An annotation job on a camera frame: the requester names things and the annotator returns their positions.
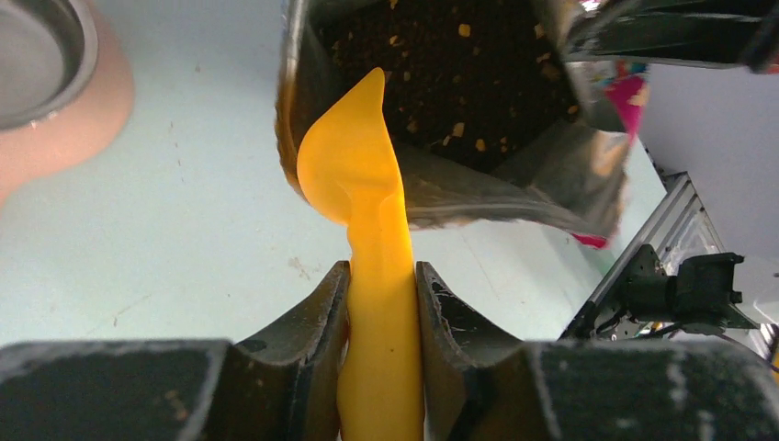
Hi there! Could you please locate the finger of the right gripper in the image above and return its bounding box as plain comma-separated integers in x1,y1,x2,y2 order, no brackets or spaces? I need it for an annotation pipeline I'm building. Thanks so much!
566,0,778,74

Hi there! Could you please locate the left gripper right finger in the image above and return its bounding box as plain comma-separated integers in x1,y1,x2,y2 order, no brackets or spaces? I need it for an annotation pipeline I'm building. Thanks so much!
416,262,778,440

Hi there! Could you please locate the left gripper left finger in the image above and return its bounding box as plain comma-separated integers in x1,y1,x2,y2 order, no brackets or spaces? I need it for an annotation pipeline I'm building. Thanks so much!
1,261,350,440

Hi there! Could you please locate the colourful cat food bag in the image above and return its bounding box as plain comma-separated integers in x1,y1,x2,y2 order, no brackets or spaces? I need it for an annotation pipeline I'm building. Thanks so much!
276,1,649,249

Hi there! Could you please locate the yellow plastic scoop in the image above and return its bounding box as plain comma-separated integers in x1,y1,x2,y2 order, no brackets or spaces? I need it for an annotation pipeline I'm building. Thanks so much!
297,68,424,440

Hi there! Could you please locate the pink double pet bowl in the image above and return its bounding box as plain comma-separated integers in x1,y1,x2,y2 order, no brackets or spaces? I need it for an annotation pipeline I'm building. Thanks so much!
1,1,135,199

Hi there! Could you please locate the brown pet food kibble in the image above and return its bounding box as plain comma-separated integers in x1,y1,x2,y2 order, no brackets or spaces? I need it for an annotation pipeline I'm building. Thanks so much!
319,0,580,175

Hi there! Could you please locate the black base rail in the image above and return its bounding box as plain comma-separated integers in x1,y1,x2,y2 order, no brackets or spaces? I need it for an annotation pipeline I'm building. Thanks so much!
560,172,726,341

